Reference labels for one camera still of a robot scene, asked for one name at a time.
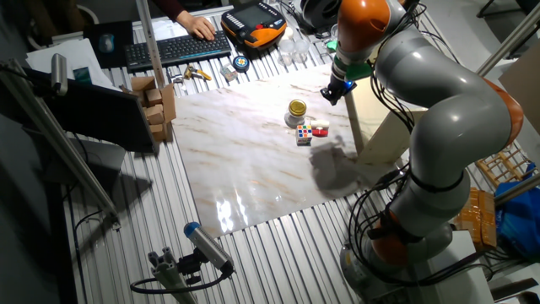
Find black filament spool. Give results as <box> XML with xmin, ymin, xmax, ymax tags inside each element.
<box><xmin>300</xmin><ymin>0</ymin><xmax>343</xmax><ymax>30</ymax></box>

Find black monitor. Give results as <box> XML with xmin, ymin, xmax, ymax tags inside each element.
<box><xmin>23</xmin><ymin>67</ymin><xmax>159</xmax><ymax>154</ymax></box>

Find orange cardboard package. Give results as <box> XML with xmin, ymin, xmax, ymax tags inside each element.
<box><xmin>453</xmin><ymin>187</ymin><xmax>498</xmax><ymax>252</ymax></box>

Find clear plastic cup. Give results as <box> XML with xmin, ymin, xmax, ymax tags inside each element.
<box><xmin>277</xmin><ymin>38</ymin><xmax>296</xmax><ymax>67</ymax></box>
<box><xmin>293</xmin><ymin>38</ymin><xmax>311</xmax><ymax>64</ymax></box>

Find orange black teach pendant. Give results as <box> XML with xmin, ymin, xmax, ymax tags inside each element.
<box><xmin>220</xmin><ymin>1</ymin><xmax>288</xmax><ymax>50</ymax></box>

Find clear box coloured clips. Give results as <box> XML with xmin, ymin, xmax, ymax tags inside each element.
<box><xmin>219</xmin><ymin>63</ymin><xmax>240</xmax><ymax>83</ymax></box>

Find marble patterned mat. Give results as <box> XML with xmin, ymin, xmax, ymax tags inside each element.
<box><xmin>171</xmin><ymin>62</ymin><xmax>406</xmax><ymax>238</ymax></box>

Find cream wooden shelf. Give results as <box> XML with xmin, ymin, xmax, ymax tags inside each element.
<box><xmin>343</xmin><ymin>75</ymin><xmax>430</xmax><ymax>166</ymax></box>

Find brown board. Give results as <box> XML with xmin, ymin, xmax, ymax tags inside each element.
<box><xmin>499</xmin><ymin>41</ymin><xmax>540</xmax><ymax>136</ymax></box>

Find clear glass beaker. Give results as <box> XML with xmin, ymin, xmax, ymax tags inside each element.
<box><xmin>321</xmin><ymin>23</ymin><xmax>340</xmax><ymax>58</ymax></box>

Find forearm in dark red sleeve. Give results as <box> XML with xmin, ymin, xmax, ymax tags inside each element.
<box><xmin>151</xmin><ymin>0</ymin><xmax>187</xmax><ymax>22</ymax></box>

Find grey monitor base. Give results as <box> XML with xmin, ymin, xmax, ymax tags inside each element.
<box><xmin>41</xmin><ymin>137</ymin><xmax>127</xmax><ymax>187</ymax></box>

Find black camera cable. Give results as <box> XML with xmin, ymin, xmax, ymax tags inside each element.
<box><xmin>129</xmin><ymin>269</ymin><xmax>232</xmax><ymax>295</ymax></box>

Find glass jar gold lid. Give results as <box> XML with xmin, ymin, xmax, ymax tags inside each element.
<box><xmin>283</xmin><ymin>99</ymin><xmax>309</xmax><ymax>129</ymax></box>

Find black computer keyboard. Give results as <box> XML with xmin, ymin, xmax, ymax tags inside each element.
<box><xmin>123</xmin><ymin>30</ymin><xmax>233</xmax><ymax>73</ymax></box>

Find small cardboard block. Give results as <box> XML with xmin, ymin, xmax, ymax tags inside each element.
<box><xmin>130</xmin><ymin>75</ymin><xmax>157</xmax><ymax>93</ymax></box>
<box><xmin>145</xmin><ymin>87</ymin><xmax>164</xmax><ymax>106</ymax></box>
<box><xmin>143</xmin><ymin>104</ymin><xmax>165</xmax><ymax>126</ymax></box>
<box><xmin>149</xmin><ymin>122</ymin><xmax>169</xmax><ymax>143</ymax></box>

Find white printed document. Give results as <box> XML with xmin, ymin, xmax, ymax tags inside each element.
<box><xmin>149</xmin><ymin>16</ymin><xmax>216</xmax><ymax>42</ymax></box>

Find silver pliers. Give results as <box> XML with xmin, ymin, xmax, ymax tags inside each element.
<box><xmin>166</xmin><ymin>69</ymin><xmax>189</xmax><ymax>92</ymax></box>

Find multicoloured Rubik's cube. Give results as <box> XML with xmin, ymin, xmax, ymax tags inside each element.
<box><xmin>295</xmin><ymin>124</ymin><xmax>314</xmax><ymax>147</ymax></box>

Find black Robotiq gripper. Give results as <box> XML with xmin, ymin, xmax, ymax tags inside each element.
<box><xmin>319</xmin><ymin>75</ymin><xmax>358</xmax><ymax>107</ymax></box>

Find aluminium diagonal beam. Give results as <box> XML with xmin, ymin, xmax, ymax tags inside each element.
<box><xmin>0</xmin><ymin>58</ymin><xmax>122</xmax><ymax>229</ymax></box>

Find white paper sheets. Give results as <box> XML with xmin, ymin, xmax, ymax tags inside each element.
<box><xmin>25</xmin><ymin>37</ymin><xmax>122</xmax><ymax>92</ymax></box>

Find operator bare hand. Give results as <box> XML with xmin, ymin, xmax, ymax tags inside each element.
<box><xmin>175</xmin><ymin>10</ymin><xmax>218</xmax><ymax>42</ymax></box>

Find grey computer mouse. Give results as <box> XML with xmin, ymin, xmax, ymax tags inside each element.
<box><xmin>98</xmin><ymin>33</ymin><xmax>116</xmax><ymax>54</ymax></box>

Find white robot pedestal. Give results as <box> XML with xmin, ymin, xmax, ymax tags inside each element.
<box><xmin>415</xmin><ymin>230</ymin><xmax>494</xmax><ymax>304</ymax></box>

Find wooden slat rack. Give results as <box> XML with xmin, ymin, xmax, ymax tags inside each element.
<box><xmin>475</xmin><ymin>143</ymin><xmax>537</xmax><ymax>189</ymax></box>

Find aluminium profile pole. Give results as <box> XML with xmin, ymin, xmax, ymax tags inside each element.
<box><xmin>493</xmin><ymin>172</ymin><xmax>540</xmax><ymax>208</ymax></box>
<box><xmin>476</xmin><ymin>2</ymin><xmax>540</xmax><ymax>77</ymax></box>
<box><xmin>134</xmin><ymin>0</ymin><xmax>166</xmax><ymax>90</ymax></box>

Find yellow handled tool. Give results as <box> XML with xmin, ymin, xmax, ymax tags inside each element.
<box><xmin>183</xmin><ymin>63</ymin><xmax>213</xmax><ymax>82</ymax></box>

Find silver depth camera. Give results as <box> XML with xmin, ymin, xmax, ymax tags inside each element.
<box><xmin>50</xmin><ymin>53</ymin><xmax>69</xmax><ymax>97</ymax></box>

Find small cardboard box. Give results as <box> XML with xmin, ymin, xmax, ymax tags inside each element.
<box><xmin>159</xmin><ymin>83</ymin><xmax>178</xmax><ymax>124</ymax></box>

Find short aluminium profile post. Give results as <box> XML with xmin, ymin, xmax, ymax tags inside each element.
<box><xmin>147</xmin><ymin>247</ymin><xmax>199</xmax><ymax>304</ymax></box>

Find black mouse pad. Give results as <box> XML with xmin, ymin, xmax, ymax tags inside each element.
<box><xmin>83</xmin><ymin>19</ymin><xmax>135</xmax><ymax>69</ymax></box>

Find black camera clamp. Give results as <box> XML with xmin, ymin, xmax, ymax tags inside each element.
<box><xmin>176</xmin><ymin>248</ymin><xmax>203</xmax><ymax>286</ymax></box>

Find blue bag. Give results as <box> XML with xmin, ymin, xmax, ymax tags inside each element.
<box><xmin>493</xmin><ymin>162</ymin><xmax>540</xmax><ymax>261</ymax></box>

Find black plug cable blue light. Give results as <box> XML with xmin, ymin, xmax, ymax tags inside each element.
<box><xmin>375</xmin><ymin>167</ymin><xmax>409</xmax><ymax>187</ymax></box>

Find round black puck blue logo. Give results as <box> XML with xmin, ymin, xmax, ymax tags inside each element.
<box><xmin>232</xmin><ymin>55</ymin><xmax>251</xmax><ymax>73</ymax></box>

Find silver camera blue end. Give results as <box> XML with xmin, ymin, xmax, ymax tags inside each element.
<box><xmin>183</xmin><ymin>221</ymin><xmax>236</xmax><ymax>275</ymax></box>

